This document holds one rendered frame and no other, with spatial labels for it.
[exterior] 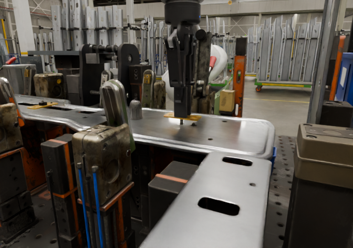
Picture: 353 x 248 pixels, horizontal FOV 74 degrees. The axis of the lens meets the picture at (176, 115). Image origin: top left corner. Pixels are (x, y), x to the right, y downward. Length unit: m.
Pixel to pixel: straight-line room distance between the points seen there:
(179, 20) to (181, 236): 0.38
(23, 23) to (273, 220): 4.37
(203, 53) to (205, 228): 0.51
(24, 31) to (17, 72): 3.48
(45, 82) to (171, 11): 0.64
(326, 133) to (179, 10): 0.33
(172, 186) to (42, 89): 0.77
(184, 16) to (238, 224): 0.38
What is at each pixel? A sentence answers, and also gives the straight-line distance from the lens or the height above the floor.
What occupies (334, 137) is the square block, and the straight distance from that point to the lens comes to 0.36.
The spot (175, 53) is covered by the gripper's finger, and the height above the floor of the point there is 1.16.
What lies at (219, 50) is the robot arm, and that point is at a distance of 1.35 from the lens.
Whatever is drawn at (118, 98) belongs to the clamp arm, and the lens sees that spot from 0.40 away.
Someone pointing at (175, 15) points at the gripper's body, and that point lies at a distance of 0.50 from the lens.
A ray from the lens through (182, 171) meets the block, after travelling 0.39.
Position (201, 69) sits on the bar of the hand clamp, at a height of 1.12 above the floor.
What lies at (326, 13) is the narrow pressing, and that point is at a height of 1.23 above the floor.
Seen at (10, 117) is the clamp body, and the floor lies 1.01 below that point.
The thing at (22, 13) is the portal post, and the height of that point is 1.72.
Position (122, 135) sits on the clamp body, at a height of 1.03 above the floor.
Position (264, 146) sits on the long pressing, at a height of 1.00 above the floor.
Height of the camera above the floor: 1.17
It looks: 15 degrees down
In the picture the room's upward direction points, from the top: straight up
